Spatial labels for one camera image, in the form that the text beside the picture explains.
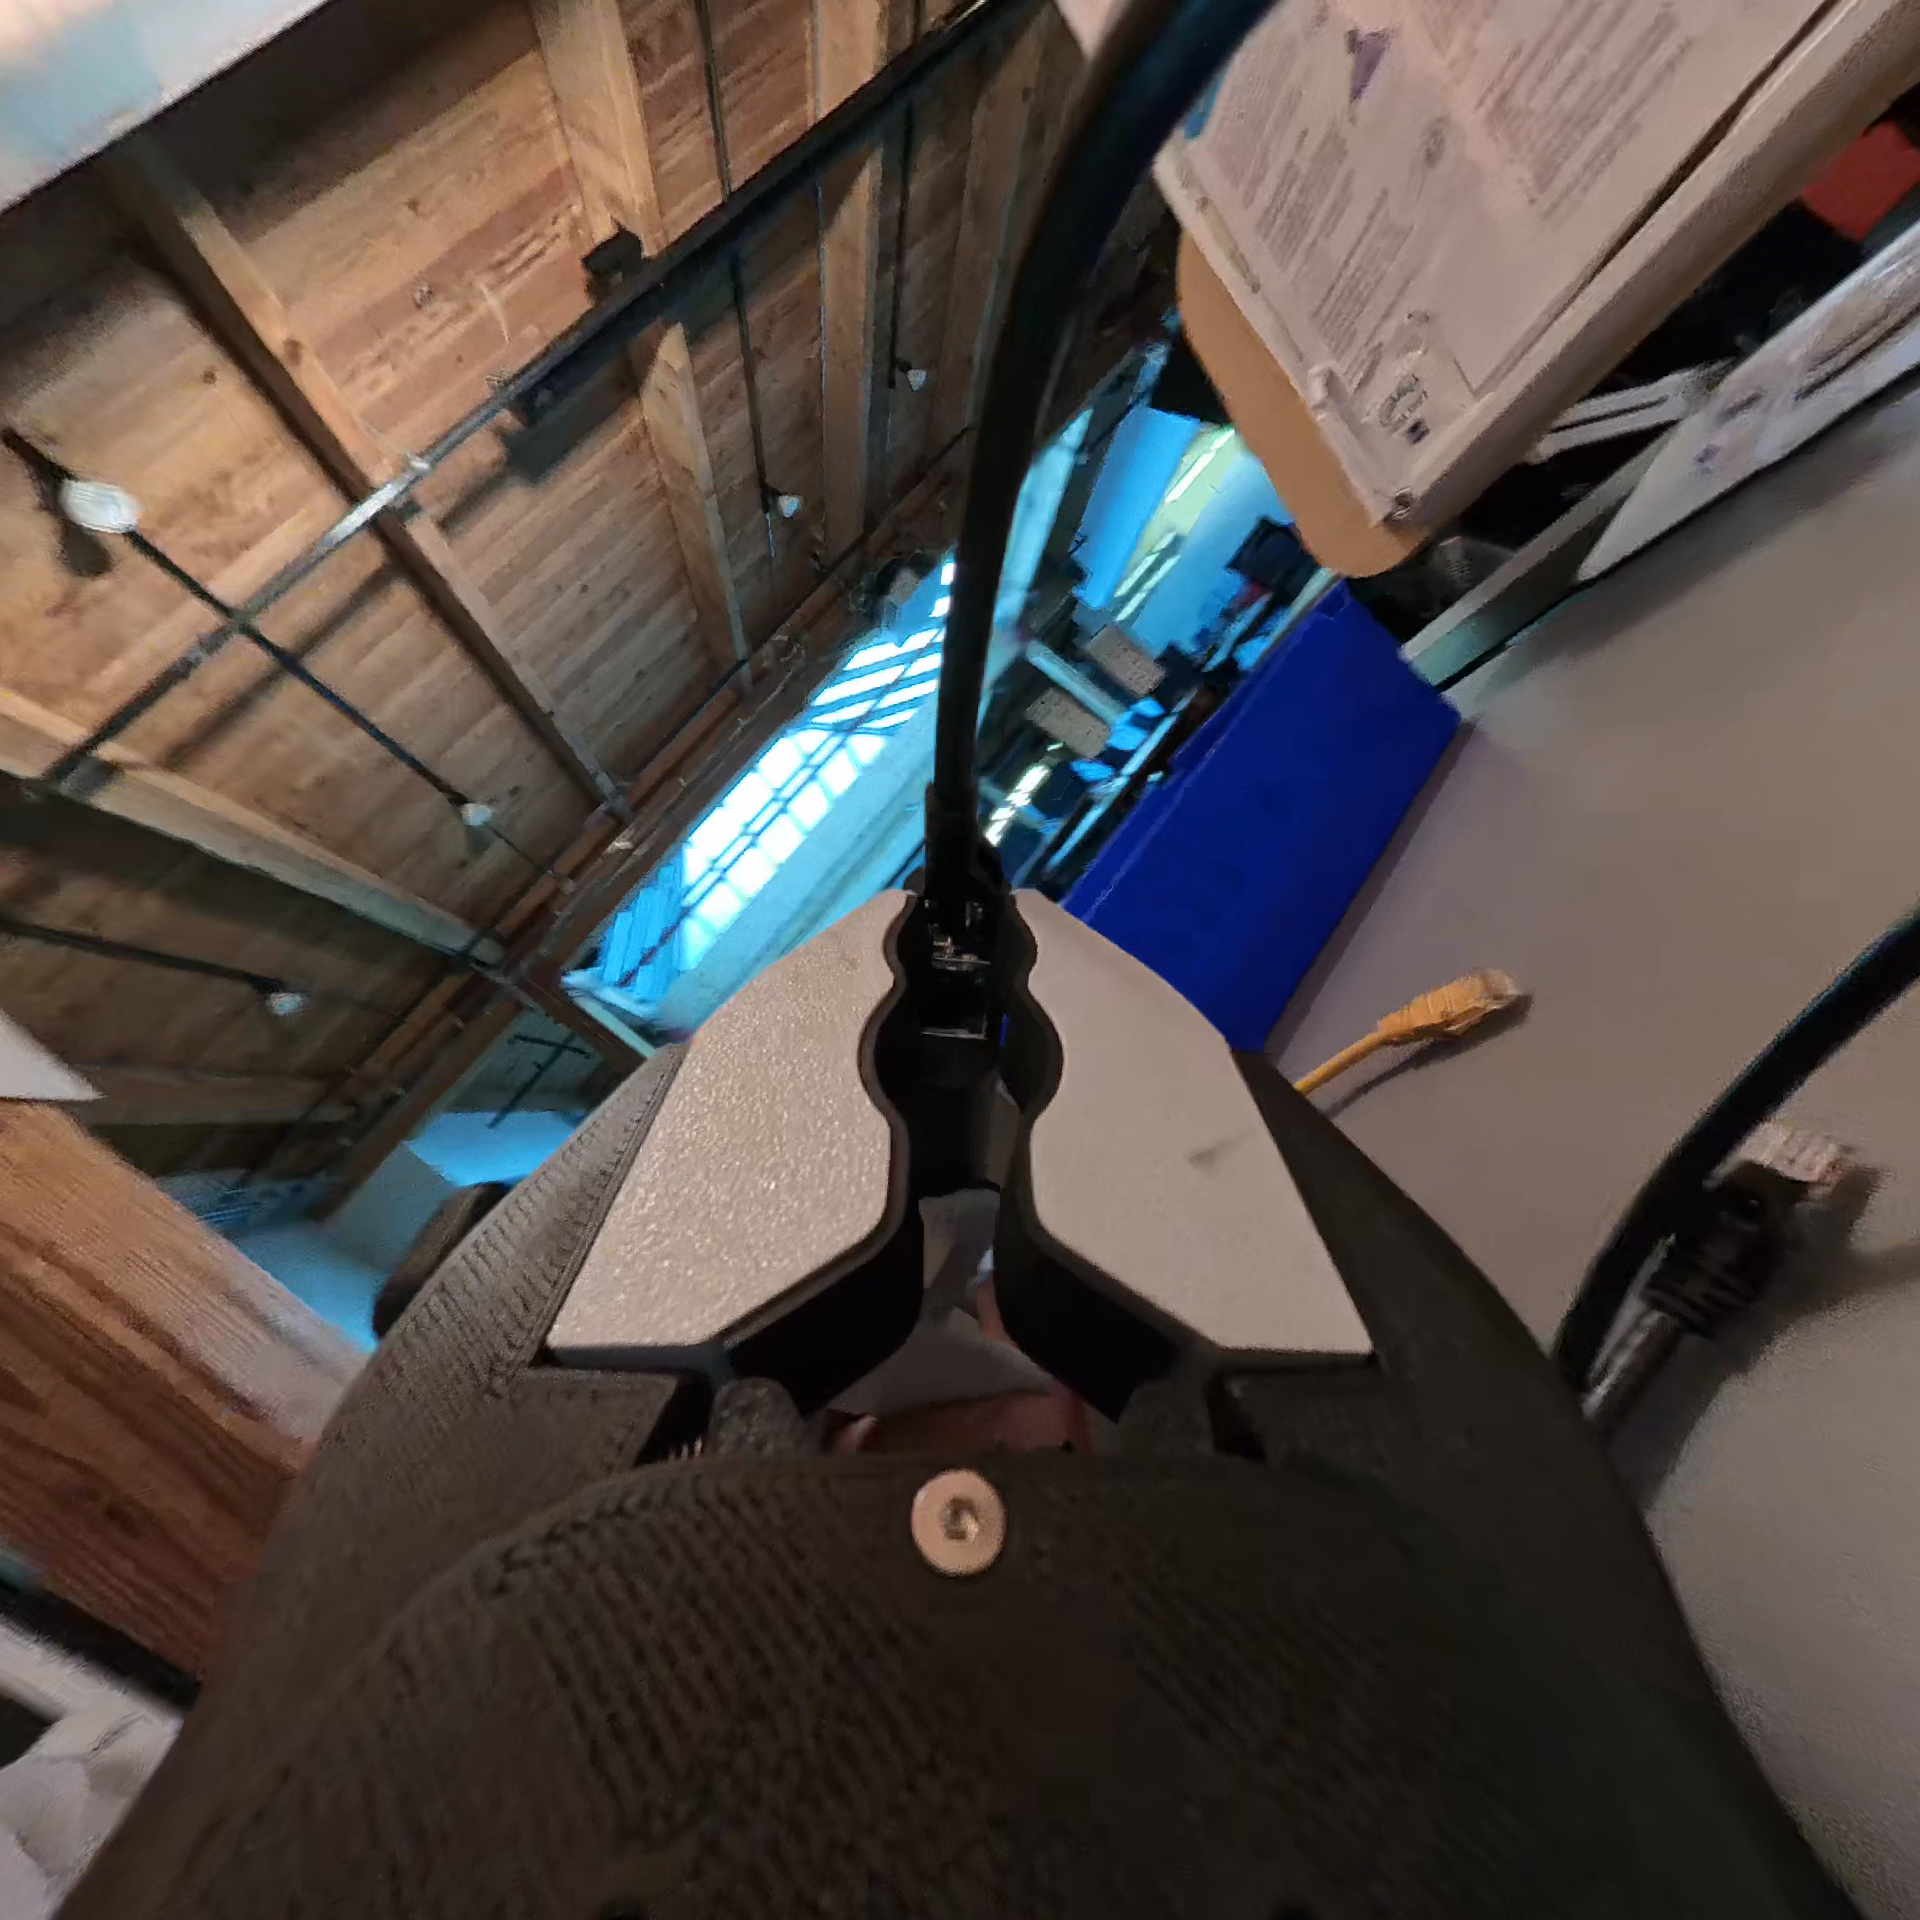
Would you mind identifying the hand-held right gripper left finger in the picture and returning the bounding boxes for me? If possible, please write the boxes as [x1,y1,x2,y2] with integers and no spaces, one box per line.
[544,888,923,1415]

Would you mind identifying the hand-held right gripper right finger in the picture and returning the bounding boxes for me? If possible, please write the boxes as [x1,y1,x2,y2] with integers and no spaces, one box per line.
[991,888,1379,1422]

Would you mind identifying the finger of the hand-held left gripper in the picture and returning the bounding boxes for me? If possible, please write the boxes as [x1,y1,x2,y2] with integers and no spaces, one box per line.
[826,1191,1086,1415]

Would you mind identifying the black network switch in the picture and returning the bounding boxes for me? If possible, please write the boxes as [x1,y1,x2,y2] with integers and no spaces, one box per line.
[900,1019,1028,1192]

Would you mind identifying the yellow network cable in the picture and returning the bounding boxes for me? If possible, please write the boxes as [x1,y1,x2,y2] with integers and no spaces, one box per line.
[1294,966,1532,1096]

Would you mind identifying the black network cable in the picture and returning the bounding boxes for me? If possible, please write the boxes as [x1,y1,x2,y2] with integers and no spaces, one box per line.
[919,0,1920,1425]

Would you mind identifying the grey desk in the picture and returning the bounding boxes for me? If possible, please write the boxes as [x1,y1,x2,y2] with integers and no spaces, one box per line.
[1267,328,1920,1920]

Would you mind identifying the person's left hand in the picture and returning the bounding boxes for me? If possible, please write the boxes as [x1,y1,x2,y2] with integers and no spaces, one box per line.
[831,1393,1098,1459]

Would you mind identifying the blue plastic bin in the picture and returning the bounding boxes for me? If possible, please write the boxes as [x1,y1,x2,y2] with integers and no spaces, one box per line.
[1063,582,1460,1055]

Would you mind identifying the large paned window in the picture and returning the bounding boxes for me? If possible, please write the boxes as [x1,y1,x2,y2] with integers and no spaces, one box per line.
[598,621,962,1037]

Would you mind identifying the wooden panel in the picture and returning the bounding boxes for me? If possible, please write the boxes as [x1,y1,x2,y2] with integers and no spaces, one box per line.
[0,1102,367,1673]

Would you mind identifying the white paper sheet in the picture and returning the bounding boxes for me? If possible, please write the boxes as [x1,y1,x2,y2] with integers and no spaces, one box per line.
[0,1013,99,1105]

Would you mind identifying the metal ceiling pipe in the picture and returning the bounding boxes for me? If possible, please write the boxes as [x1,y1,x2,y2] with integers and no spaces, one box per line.
[37,0,1080,789]

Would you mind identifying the white printed board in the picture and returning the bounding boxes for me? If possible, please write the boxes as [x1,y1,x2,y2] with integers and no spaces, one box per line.
[1582,246,1920,577]

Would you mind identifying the red box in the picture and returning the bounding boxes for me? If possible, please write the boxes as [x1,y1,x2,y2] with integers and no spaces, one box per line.
[1796,119,1920,242]

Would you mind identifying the white metal bracket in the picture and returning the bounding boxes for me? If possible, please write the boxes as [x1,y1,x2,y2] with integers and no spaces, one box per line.
[1526,362,1734,465]

